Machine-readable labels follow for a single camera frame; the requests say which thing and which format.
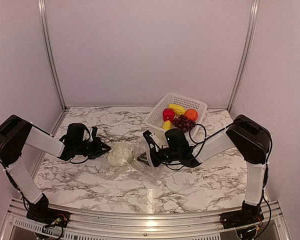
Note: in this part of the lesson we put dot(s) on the yellow fake lemon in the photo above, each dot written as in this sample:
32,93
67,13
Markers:
177,109

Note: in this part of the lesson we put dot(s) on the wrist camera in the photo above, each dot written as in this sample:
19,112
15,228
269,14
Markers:
148,136
93,133

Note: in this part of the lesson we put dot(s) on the white fake cauliflower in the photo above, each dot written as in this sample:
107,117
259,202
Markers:
121,154

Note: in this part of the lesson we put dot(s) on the yellow fake corn cob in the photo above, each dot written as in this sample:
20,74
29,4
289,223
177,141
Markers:
167,125

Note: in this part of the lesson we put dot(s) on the red fake pepper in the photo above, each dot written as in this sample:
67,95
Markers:
168,115

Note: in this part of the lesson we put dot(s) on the clear zip top bag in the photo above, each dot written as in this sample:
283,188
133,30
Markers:
134,169

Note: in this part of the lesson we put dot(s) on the right aluminium frame post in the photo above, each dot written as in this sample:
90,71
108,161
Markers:
248,42

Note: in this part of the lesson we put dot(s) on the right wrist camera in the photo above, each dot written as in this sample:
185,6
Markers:
148,136

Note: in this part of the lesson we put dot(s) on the dark red fake grapes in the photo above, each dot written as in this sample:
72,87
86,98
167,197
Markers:
183,123

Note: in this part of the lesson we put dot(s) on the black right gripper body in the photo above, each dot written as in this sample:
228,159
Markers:
157,161

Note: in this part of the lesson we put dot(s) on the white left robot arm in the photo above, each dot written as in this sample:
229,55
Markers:
18,135

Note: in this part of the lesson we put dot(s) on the aluminium frame post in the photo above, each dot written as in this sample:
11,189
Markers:
42,8
248,42

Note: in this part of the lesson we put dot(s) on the left aluminium frame post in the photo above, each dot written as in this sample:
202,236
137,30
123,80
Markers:
42,8

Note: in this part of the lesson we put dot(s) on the aluminium front rail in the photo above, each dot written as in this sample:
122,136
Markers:
98,225

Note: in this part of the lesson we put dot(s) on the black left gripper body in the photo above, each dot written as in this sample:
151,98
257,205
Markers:
92,151

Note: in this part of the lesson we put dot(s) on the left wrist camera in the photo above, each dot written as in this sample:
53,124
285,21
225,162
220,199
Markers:
93,133

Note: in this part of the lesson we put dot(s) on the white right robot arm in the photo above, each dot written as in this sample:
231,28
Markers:
250,142

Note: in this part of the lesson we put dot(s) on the orange fake fruit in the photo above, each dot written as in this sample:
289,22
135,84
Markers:
191,114

